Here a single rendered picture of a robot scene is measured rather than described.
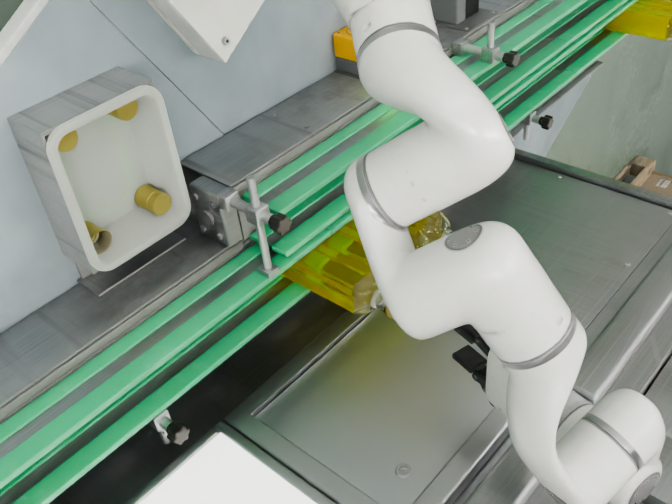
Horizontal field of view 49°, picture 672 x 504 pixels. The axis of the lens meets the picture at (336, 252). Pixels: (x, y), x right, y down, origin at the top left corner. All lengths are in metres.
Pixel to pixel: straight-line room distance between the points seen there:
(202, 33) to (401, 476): 0.66
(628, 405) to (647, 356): 0.44
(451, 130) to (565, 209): 0.90
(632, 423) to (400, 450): 0.37
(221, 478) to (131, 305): 0.27
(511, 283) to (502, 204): 0.90
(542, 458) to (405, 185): 0.30
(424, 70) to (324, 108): 0.60
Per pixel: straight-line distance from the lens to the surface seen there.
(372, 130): 1.24
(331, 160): 1.16
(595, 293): 1.37
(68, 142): 1.00
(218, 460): 1.10
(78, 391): 1.03
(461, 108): 0.67
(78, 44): 1.06
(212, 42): 1.10
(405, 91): 0.69
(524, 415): 0.76
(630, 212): 1.58
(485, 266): 0.66
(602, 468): 0.82
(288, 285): 1.20
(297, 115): 1.26
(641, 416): 0.83
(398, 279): 0.70
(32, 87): 1.04
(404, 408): 1.12
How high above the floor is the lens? 1.64
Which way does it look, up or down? 34 degrees down
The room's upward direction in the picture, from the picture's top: 115 degrees clockwise
